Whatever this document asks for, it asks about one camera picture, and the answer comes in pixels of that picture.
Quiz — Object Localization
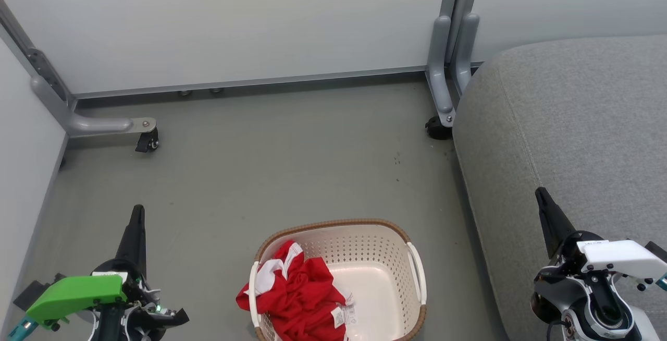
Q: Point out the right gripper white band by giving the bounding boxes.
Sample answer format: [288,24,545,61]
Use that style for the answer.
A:
[535,187,667,280]

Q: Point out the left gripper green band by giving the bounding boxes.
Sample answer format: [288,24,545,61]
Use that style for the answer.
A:
[13,204,189,328]

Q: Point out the red jersey with white sleeves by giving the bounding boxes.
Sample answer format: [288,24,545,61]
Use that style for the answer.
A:
[236,240,308,311]

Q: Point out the plain red t-shirt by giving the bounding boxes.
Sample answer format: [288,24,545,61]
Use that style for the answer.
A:
[258,257,359,341]

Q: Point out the grey fabric sofa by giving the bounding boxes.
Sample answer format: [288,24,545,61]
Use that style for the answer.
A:
[452,35,667,341]

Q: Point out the black caster wheel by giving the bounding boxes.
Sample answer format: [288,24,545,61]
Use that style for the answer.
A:
[135,128,160,153]
[425,116,453,140]

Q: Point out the grey horizontal partition foot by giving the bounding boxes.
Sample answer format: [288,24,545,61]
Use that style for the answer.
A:
[30,75,157,138]

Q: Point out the grey curved partition foot pair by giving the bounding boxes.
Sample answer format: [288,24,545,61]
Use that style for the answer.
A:
[426,14,480,128]

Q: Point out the cream laundry basket brown rim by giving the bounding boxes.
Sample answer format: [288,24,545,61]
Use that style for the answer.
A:
[249,219,428,341]

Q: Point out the grey partition bottom rail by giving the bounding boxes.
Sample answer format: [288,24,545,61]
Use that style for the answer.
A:
[73,65,429,100]

